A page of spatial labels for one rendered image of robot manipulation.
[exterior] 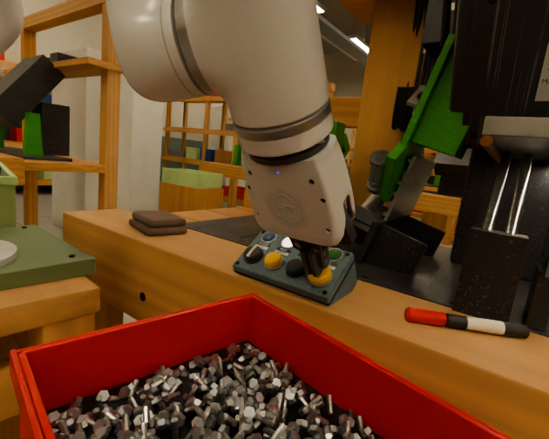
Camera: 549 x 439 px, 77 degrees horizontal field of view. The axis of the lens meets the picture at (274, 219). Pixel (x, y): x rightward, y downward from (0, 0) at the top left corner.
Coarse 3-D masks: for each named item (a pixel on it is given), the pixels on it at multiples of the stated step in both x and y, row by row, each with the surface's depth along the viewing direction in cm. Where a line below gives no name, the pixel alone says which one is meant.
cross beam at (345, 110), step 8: (336, 104) 110; (344, 104) 109; (352, 104) 108; (360, 104) 106; (336, 112) 111; (344, 112) 109; (352, 112) 108; (336, 120) 111; (344, 120) 109; (352, 120) 108; (352, 128) 113
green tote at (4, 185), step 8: (0, 176) 75; (8, 176) 76; (16, 176) 78; (0, 184) 75; (8, 184) 76; (16, 184) 76; (0, 192) 75; (8, 192) 76; (0, 200) 76; (8, 200) 76; (0, 208) 76; (8, 208) 77; (0, 216) 76; (8, 216) 77; (0, 224) 76; (8, 224) 77; (16, 224) 82
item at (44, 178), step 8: (0, 56) 512; (0, 64) 506; (8, 64) 513; (16, 64) 520; (48, 96) 570; (16, 128) 545; (16, 136) 549; (8, 144) 532; (16, 144) 540; (40, 176) 590; (48, 176) 590; (40, 184) 577; (48, 184) 586
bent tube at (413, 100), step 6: (420, 90) 63; (414, 96) 62; (420, 96) 63; (408, 102) 62; (414, 102) 61; (414, 108) 64; (372, 198) 66; (378, 198) 66; (366, 204) 65; (372, 204) 65; (378, 204) 66; (372, 210) 65
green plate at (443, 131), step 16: (448, 48) 51; (448, 64) 52; (432, 80) 53; (448, 80) 53; (432, 96) 54; (448, 96) 53; (416, 112) 54; (432, 112) 54; (448, 112) 53; (416, 128) 55; (432, 128) 54; (448, 128) 53; (464, 128) 52; (416, 144) 59; (432, 144) 54; (448, 144) 53
